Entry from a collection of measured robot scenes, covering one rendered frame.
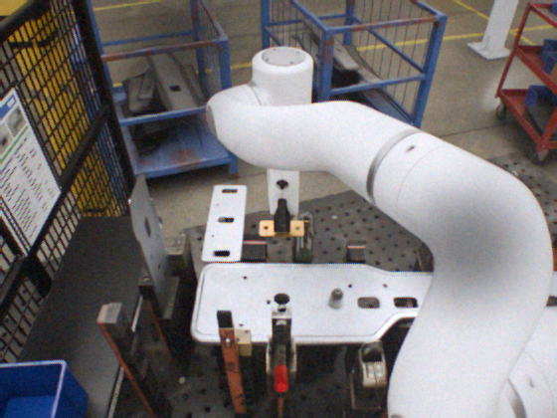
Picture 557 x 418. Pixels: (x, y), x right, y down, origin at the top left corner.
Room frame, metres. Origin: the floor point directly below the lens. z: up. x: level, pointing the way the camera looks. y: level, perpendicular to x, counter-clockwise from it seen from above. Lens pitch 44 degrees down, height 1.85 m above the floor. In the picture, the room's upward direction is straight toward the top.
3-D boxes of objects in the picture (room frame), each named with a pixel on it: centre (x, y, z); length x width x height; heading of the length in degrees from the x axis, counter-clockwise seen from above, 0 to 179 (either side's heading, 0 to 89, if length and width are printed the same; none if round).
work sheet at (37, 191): (0.67, 0.54, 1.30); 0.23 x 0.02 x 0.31; 179
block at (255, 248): (0.75, 0.07, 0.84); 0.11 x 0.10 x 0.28; 179
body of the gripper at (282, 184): (0.56, -0.01, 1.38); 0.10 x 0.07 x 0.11; 0
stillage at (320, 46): (3.01, -0.43, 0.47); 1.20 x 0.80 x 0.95; 19
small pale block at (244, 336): (0.44, 0.07, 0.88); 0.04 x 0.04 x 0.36; 89
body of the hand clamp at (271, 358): (0.40, -0.01, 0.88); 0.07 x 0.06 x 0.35; 179
